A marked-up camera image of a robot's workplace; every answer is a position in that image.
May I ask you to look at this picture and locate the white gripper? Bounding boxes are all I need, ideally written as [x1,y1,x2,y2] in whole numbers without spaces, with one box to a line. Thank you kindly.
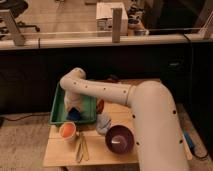
[64,91,82,112]

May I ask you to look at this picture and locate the blue sponge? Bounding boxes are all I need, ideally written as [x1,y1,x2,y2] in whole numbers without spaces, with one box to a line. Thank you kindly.
[66,108,81,121]

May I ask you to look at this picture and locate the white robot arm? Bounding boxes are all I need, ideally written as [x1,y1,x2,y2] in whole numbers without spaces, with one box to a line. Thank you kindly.
[60,68,190,171]

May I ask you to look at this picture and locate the green plastic tray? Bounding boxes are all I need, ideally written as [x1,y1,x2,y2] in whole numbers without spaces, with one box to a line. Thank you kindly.
[50,84,97,126]

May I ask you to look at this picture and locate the orange filled white cup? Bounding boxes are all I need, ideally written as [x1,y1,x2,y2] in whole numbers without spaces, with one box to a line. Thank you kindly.
[59,122,76,143]

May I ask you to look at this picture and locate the wooden tongs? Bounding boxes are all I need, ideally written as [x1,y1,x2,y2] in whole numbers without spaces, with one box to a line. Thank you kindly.
[75,132,89,163]

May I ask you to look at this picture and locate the purple bowl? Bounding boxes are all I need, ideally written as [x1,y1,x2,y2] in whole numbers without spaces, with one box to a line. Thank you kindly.
[105,125,134,155]

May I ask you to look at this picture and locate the wooden railing shelf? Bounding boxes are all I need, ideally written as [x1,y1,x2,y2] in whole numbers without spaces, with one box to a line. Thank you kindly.
[0,10,213,51]

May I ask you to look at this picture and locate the white cardboard box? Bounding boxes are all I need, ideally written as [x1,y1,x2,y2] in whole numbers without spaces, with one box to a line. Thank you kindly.
[96,2,128,35]

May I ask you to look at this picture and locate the black office chair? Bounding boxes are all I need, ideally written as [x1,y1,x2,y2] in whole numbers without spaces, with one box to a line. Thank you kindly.
[0,0,40,34]

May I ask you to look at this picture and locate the blue object on floor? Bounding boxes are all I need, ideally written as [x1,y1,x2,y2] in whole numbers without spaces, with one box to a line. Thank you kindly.
[184,132,195,149]

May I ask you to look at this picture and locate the black floor cable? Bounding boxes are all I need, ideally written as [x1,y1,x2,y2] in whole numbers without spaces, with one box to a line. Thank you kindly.
[0,113,51,123]

